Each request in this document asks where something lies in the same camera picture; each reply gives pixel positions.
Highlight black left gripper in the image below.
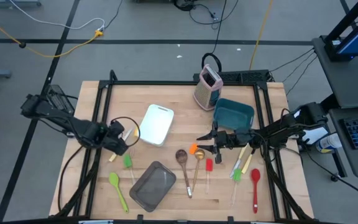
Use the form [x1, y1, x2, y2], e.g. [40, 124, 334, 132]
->
[104, 121, 129, 156]

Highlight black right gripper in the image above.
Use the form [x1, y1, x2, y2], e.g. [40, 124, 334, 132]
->
[196, 120, 253, 165]

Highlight gold metal spoon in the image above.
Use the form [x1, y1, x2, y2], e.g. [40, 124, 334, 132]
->
[192, 148, 206, 193]

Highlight cream-handled table knife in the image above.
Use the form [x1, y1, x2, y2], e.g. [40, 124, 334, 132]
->
[229, 142, 250, 179]
[241, 147, 257, 175]
[108, 128, 134, 163]

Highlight red spatula clear handle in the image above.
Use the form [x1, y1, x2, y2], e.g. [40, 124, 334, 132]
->
[204, 158, 214, 195]

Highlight brown wooden spoon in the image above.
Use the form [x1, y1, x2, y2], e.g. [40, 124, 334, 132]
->
[175, 149, 193, 199]

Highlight teal plastic bin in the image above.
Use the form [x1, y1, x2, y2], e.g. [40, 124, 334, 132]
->
[213, 98, 255, 131]

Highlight green silicone spoon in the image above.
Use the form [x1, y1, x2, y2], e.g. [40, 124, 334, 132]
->
[108, 172, 130, 214]

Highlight grey metal baking pan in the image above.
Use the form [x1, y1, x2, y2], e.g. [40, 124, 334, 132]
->
[129, 161, 177, 213]

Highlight red silicone spoon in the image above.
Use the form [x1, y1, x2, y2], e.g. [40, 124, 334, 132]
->
[250, 168, 262, 215]

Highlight white plastic bin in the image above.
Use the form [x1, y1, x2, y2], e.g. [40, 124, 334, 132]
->
[137, 103, 175, 147]

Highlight pink-trimmed steel box grater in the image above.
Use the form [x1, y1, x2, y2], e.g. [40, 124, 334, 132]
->
[193, 63, 224, 111]

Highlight black mesh box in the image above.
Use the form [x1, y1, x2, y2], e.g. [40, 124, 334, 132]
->
[44, 84, 76, 116]

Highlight black power strip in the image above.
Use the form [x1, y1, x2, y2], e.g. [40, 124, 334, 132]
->
[193, 69, 270, 84]

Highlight white paper sheet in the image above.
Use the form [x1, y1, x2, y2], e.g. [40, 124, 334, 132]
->
[300, 124, 329, 146]

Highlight white cylindrical bottle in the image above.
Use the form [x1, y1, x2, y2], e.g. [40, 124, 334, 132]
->
[315, 133, 343, 154]

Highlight grey desk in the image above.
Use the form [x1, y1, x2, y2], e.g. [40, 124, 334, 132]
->
[311, 36, 358, 109]

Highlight black monitor stand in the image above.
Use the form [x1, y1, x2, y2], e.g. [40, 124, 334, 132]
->
[321, 0, 358, 62]

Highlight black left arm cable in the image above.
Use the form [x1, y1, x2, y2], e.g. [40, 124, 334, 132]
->
[109, 116, 141, 147]

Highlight black cable loop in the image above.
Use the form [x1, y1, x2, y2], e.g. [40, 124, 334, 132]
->
[201, 52, 223, 73]

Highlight yellow floor extension cable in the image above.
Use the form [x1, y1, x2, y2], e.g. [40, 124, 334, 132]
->
[0, 10, 104, 58]

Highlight black hanging cable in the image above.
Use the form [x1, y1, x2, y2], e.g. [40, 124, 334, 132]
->
[211, 0, 228, 55]

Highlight white floor cable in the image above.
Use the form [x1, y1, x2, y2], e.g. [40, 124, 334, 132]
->
[9, 0, 106, 31]

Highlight yellow hanging power cable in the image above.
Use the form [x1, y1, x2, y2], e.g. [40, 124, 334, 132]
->
[249, 0, 275, 71]

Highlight black floor cable tangle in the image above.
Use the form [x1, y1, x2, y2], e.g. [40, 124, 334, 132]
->
[173, 0, 239, 26]

